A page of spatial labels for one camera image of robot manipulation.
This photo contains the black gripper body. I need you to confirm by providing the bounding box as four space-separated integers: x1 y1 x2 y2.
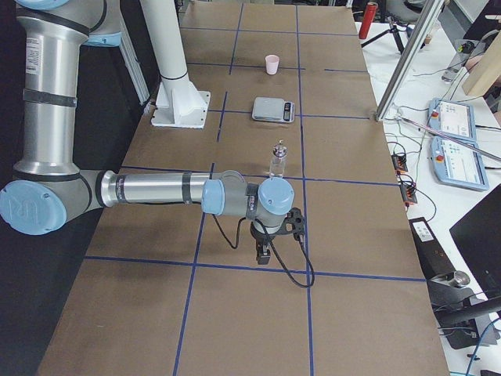
250 208 305 255

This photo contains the glass sauce bottle metal spout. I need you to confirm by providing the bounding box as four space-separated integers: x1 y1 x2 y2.
269 139 287 178

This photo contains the pink plastic cup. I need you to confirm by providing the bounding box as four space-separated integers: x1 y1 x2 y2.
265 55 279 75

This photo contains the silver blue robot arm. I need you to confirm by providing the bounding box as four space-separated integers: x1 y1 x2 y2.
1 1 305 265

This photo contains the white digital kitchen scale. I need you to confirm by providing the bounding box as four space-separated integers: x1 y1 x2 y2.
251 96 295 123

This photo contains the lower orange black terminal block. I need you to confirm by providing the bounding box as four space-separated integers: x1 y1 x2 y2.
397 174 417 208

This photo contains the orange black terminal block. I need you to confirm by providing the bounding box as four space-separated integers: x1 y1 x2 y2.
391 154 408 174
397 174 417 208

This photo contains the upper orange black terminal block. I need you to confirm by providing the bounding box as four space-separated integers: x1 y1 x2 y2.
391 154 408 174

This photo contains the black desktop box device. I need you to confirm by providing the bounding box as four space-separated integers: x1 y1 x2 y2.
409 217 456 280

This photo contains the lower blue teach pendant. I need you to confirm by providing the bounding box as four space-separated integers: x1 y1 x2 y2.
431 136 489 191

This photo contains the blue teach pendant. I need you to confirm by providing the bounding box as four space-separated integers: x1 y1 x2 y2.
428 98 477 141
431 136 489 191

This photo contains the black monitor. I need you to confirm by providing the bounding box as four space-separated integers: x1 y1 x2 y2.
449 186 501 296

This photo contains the thin metal rod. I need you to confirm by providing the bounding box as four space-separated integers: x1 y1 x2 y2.
396 115 501 162

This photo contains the upper blue teach pendant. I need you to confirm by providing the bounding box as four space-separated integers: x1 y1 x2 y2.
428 98 477 141

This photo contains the black tripod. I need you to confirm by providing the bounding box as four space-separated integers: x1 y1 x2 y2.
361 17 405 54

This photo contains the red cylinder bottle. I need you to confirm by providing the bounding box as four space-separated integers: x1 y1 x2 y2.
359 2 379 40

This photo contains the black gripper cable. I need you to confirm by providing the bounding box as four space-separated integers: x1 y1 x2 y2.
211 213 315 290

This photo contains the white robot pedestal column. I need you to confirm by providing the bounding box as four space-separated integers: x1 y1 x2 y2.
140 0 211 128

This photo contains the aluminium frame post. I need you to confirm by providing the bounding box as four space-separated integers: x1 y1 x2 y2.
374 0 445 121

